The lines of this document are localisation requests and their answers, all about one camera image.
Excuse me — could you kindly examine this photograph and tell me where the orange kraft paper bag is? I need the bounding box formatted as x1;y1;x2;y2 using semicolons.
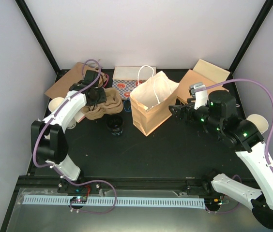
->
130;65;179;136

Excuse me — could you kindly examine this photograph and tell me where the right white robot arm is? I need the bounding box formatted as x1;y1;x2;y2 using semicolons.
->
168;90;273;229

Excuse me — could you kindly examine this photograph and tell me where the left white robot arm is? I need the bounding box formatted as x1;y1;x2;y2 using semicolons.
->
30;70;103;193

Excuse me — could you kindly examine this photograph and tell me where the stack of pulp cup carriers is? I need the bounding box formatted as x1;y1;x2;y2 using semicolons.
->
80;87;123;120

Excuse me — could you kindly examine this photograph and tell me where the checkered printed paper bag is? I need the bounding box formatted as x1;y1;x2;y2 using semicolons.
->
112;65;156;100

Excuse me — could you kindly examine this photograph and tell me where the brown flat paper bag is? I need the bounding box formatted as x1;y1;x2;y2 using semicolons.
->
45;62;99;99

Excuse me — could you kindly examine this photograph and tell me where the orange flat bag right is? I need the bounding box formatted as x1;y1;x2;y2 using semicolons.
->
176;69;230;104

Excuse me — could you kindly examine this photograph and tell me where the left stack of paper cups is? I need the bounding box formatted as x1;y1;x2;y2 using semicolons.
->
48;97;76;130

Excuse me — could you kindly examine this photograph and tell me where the stack of paper cups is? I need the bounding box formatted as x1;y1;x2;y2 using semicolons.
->
48;97;76;130
247;114;269;135

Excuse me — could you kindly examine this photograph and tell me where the tan flat paper bag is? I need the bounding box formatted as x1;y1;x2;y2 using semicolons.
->
192;59;230;87

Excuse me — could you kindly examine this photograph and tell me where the right stack of paper cups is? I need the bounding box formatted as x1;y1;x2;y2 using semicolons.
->
247;114;269;135

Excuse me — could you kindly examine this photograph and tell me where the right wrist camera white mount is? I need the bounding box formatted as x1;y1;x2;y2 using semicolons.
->
189;82;209;110

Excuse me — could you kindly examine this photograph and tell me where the blue bag handle string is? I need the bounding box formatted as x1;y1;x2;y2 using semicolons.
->
123;99;134;113

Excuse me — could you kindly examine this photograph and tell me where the right black frame post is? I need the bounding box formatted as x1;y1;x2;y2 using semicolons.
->
228;0;273;72

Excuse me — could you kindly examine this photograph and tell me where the black frame post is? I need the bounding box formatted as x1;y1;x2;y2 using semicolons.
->
15;0;61;74
228;0;273;72

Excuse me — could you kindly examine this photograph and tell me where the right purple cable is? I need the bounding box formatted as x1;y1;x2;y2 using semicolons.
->
196;78;273;215

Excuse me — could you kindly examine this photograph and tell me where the left black frame post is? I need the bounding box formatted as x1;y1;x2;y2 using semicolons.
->
15;0;61;74

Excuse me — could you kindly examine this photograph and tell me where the blue slotted cable duct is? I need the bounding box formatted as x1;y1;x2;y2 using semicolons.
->
22;195;206;209

